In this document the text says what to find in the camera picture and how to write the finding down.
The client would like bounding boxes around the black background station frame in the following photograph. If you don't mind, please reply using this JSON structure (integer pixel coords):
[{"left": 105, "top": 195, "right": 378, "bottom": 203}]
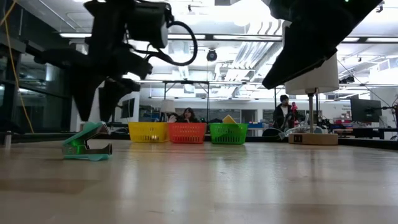
[{"left": 161, "top": 79, "right": 285, "bottom": 123}]

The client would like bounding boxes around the black computer monitor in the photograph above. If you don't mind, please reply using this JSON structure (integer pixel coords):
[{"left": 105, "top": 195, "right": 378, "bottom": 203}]
[{"left": 349, "top": 98, "right": 382, "bottom": 123}]

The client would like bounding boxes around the teal staple remover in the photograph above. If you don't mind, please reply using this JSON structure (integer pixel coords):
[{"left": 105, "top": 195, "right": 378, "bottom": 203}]
[{"left": 61, "top": 121, "right": 113, "bottom": 162}]

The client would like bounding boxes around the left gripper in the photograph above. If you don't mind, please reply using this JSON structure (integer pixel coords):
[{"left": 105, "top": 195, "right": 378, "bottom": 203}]
[{"left": 34, "top": 0, "right": 153, "bottom": 123}]

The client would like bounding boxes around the person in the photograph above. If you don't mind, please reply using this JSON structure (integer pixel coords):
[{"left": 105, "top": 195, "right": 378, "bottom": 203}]
[
  {"left": 272, "top": 94, "right": 300, "bottom": 132},
  {"left": 167, "top": 107, "right": 200, "bottom": 124}
]

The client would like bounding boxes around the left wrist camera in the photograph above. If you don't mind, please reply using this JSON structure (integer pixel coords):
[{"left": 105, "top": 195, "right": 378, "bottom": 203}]
[{"left": 126, "top": 2, "right": 171, "bottom": 50}]

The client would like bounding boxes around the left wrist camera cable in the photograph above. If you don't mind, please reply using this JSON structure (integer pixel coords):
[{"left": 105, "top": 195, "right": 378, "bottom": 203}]
[{"left": 133, "top": 20, "right": 199, "bottom": 67}]

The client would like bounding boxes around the white shade table lamp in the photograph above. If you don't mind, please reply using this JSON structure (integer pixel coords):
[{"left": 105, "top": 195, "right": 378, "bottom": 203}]
[{"left": 282, "top": 19, "right": 340, "bottom": 146}]

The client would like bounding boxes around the small grey cylinder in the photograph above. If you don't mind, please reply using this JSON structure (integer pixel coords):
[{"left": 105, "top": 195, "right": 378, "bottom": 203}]
[{"left": 3, "top": 130, "right": 13, "bottom": 149}]

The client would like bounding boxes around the yellow plastic basket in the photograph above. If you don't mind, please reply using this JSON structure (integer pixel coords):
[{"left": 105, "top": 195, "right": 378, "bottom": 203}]
[{"left": 127, "top": 121, "right": 170, "bottom": 144}]

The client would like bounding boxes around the orange plastic basket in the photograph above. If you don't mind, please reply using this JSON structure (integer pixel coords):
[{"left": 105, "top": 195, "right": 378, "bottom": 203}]
[{"left": 167, "top": 122, "right": 208, "bottom": 144}]

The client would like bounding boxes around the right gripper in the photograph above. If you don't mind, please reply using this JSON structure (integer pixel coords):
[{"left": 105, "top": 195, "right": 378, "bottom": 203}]
[{"left": 262, "top": 0, "right": 384, "bottom": 90}]

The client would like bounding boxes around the black monitor on arm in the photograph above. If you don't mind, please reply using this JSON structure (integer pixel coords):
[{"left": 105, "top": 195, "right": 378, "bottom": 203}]
[{"left": 119, "top": 97, "right": 136, "bottom": 119}]

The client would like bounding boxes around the yellow hanging cable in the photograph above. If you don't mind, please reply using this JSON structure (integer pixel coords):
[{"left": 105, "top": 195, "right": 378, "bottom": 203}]
[{"left": 0, "top": 0, "right": 35, "bottom": 134}]

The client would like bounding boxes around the black aluminium table frame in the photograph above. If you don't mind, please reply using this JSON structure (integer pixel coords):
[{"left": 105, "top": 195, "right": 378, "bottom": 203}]
[{"left": 0, "top": 132, "right": 398, "bottom": 151}]

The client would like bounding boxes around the green plastic basket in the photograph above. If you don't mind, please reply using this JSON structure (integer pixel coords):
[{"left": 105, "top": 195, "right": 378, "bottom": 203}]
[{"left": 209, "top": 123, "right": 249, "bottom": 146}]

